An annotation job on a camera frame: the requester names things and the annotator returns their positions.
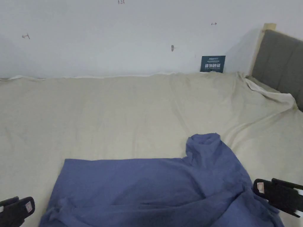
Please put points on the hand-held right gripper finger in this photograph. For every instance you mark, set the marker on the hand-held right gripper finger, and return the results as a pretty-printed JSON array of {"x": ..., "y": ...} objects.
[
  {"x": 285, "y": 183},
  {"x": 281, "y": 199}
]

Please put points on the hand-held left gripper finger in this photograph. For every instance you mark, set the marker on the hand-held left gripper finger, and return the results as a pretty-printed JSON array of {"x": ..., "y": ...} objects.
[
  {"x": 10, "y": 201},
  {"x": 16, "y": 212}
]

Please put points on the dark blue shirt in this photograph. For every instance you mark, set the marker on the dark blue shirt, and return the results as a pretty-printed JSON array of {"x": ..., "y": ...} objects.
[{"x": 142, "y": 189}]

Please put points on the grey padded headboard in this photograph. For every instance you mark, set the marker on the grey padded headboard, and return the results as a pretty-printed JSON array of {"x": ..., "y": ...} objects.
[{"x": 279, "y": 61}]

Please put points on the bed with beige sheet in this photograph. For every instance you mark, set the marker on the bed with beige sheet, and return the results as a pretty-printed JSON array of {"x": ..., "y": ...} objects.
[{"x": 99, "y": 113}]

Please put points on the dark blue sign card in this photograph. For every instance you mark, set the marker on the dark blue sign card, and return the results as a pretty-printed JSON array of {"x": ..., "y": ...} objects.
[{"x": 213, "y": 63}]

